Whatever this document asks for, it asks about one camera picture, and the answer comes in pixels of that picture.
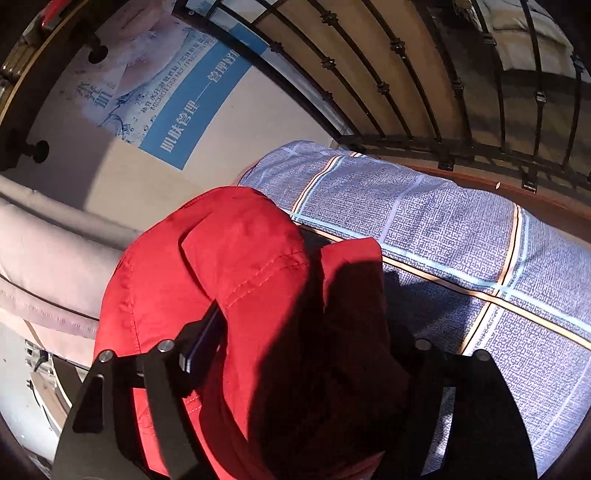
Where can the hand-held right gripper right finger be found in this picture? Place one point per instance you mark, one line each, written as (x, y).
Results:
(427, 374)

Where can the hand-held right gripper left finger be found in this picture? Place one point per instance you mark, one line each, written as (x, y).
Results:
(203, 339)

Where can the red puffer jacket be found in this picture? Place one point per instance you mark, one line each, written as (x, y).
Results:
(221, 258)

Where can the blue plaid bed sheet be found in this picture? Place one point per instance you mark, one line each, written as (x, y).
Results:
(438, 221)

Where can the grey cushion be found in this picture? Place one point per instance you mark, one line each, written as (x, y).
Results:
(51, 244)

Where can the blue and white poster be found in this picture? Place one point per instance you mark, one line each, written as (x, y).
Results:
(184, 134)

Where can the desk with caster wheels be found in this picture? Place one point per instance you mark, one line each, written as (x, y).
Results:
(39, 150)

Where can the black metal bed footboard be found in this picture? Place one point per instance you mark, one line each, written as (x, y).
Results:
(461, 87)

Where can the wooden board panel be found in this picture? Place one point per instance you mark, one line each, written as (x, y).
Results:
(397, 60)

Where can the red bin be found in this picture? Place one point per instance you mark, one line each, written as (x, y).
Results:
(48, 14)

